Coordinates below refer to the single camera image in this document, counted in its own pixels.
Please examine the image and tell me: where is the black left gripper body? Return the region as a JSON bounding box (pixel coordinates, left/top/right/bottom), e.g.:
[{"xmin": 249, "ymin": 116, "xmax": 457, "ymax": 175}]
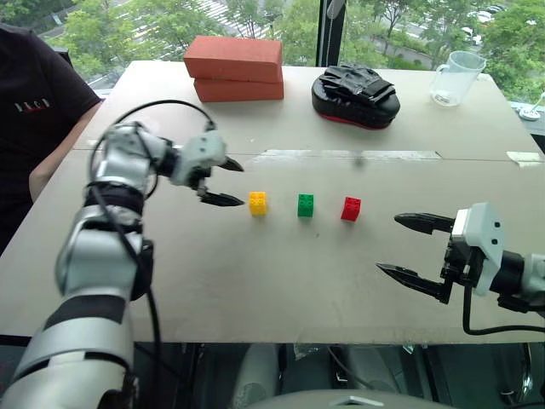
[{"xmin": 189, "ymin": 167, "xmax": 215, "ymax": 199}]

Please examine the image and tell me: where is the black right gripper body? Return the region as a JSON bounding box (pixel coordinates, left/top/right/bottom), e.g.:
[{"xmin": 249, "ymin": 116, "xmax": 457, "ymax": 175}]
[{"xmin": 442, "ymin": 234, "xmax": 485, "ymax": 287}]

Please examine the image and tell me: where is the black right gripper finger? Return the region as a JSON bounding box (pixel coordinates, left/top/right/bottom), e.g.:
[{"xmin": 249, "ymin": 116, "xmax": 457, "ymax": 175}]
[
  {"xmin": 393, "ymin": 211, "xmax": 456, "ymax": 237},
  {"xmin": 375, "ymin": 262, "xmax": 454, "ymax": 305}
]

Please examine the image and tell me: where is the yellow toy brick cube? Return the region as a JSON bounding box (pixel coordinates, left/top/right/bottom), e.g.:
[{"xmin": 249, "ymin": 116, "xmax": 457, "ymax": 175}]
[{"xmin": 248, "ymin": 191, "xmax": 270, "ymax": 218}]

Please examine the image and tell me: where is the red toy brick cube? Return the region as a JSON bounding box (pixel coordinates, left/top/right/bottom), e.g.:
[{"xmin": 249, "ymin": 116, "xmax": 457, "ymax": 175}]
[{"xmin": 340, "ymin": 196, "xmax": 363, "ymax": 223}]

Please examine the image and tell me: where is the red clay brick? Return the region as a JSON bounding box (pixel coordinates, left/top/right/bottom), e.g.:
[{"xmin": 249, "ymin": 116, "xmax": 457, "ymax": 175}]
[
  {"xmin": 183, "ymin": 35, "xmax": 284, "ymax": 84},
  {"xmin": 192, "ymin": 70, "xmax": 285, "ymax": 104}
]

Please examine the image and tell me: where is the green toy brick cube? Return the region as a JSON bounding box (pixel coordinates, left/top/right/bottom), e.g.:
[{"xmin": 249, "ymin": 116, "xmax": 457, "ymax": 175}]
[{"xmin": 296, "ymin": 193, "xmax": 316, "ymax": 219}]

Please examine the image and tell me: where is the long clear tape strip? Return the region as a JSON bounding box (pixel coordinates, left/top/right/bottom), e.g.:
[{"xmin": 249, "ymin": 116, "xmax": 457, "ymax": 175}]
[{"xmin": 250, "ymin": 148, "xmax": 443, "ymax": 164}]

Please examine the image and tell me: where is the short pale tape piece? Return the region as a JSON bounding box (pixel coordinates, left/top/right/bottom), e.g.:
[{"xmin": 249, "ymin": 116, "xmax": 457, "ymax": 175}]
[{"xmin": 506, "ymin": 150, "xmax": 545, "ymax": 168}]

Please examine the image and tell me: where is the black boxing focus pad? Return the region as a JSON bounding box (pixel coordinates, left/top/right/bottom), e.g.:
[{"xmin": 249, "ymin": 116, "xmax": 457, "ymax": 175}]
[{"xmin": 310, "ymin": 63, "xmax": 403, "ymax": 130}]

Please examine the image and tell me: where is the silver robot torso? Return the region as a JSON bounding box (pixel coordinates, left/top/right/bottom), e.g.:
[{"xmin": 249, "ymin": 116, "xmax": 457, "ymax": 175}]
[{"xmin": 229, "ymin": 343, "xmax": 456, "ymax": 409}]

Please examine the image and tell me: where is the clear plastic measuring cup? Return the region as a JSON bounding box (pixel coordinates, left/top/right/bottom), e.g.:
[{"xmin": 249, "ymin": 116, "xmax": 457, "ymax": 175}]
[{"xmin": 428, "ymin": 49, "xmax": 488, "ymax": 108}]

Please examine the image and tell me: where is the person in black shirt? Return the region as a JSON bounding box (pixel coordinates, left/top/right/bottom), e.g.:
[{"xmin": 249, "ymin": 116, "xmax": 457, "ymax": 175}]
[{"xmin": 0, "ymin": 23, "xmax": 103, "ymax": 256}]

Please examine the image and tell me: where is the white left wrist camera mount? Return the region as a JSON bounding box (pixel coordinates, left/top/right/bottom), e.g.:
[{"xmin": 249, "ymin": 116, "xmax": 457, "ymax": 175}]
[{"xmin": 169, "ymin": 132, "xmax": 227, "ymax": 187}]

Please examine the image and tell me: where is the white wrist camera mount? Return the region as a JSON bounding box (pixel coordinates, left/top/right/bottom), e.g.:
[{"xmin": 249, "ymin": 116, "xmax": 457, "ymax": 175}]
[
  {"xmin": 169, "ymin": 132, "xmax": 227, "ymax": 187},
  {"xmin": 450, "ymin": 202, "xmax": 506, "ymax": 297}
]

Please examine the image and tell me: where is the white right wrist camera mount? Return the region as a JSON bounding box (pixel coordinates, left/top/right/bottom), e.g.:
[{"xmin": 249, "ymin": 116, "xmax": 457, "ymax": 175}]
[{"xmin": 450, "ymin": 202, "xmax": 506, "ymax": 297}]

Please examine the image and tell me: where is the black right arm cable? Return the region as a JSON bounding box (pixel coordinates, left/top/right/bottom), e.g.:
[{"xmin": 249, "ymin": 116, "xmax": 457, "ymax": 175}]
[{"xmin": 462, "ymin": 283, "xmax": 545, "ymax": 337}]

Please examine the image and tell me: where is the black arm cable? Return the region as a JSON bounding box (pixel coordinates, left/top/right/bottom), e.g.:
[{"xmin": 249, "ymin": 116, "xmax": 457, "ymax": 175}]
[
  {"xmin": 87, "ymin": 99, "xmax": 218, "ymax": 409},
  {"xmin": 462, "ymin": 283, "xmax": 545, "ymax": 337}
]

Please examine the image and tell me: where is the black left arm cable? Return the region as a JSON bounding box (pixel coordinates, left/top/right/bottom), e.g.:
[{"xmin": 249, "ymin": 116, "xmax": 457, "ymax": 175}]
[{"xmin": 87, "ymin": 99, "xmax": 218, "ymax": 409}]

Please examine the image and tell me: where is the small white device with cord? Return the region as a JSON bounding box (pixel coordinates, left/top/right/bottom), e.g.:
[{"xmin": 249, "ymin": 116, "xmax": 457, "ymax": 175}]
[{"xmin": 516, "ymin": 90, "xmax": 545, "ymax": 123}]

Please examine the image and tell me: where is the black window frame post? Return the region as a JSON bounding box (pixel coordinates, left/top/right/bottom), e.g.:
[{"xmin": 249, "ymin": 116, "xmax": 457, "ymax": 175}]
[{"xmin": 315, "ymin": 0, "xmax": 348, "ymax": 68}]

